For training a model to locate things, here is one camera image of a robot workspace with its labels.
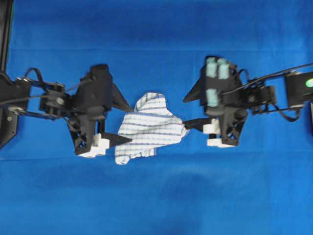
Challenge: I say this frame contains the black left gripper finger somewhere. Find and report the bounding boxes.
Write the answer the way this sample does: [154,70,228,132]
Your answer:
[91,133,132,157]
[112,83,132,112]

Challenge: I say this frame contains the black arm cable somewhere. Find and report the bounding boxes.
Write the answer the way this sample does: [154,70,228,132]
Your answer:
[0,68,84,106]
[220,62,313,96]

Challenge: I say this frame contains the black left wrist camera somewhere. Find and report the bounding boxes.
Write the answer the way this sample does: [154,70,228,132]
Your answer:
[72,64,112,119]

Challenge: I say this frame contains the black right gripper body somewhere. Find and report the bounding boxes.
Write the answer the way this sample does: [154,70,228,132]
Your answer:
[204,93,247,146]

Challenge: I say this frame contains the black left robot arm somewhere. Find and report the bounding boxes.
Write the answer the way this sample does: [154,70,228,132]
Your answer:
[0,64,131,158]

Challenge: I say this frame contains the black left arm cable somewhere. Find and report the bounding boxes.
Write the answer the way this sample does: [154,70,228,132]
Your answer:
[0,68,84,106]

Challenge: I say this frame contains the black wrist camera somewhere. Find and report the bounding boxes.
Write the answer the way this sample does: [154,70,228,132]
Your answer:
[72,64,112,119]
[201,55,237,116]

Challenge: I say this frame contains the blue table cloth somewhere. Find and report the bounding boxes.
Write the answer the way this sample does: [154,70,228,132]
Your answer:
[0,0,313,235]

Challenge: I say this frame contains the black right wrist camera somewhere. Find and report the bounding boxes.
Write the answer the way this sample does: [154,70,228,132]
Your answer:
[201,55,237,116]

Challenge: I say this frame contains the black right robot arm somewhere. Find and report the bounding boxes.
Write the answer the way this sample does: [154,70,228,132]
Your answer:
[183,71,313,147]

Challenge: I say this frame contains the white blue striped towel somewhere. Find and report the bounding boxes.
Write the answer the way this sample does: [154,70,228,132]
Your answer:
[115,93,189,165]

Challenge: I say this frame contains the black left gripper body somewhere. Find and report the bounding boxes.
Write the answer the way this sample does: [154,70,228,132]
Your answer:
[68,93,107,156]

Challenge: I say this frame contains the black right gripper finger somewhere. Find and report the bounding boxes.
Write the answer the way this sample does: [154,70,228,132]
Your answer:
[182,118,226,148]
[183,75,208,103]

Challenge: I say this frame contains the black aluminium table frame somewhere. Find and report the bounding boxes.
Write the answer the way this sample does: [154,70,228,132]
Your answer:
[0,0,14,71]

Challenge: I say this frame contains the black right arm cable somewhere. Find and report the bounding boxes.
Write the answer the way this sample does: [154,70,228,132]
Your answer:
[220,62,313,96]

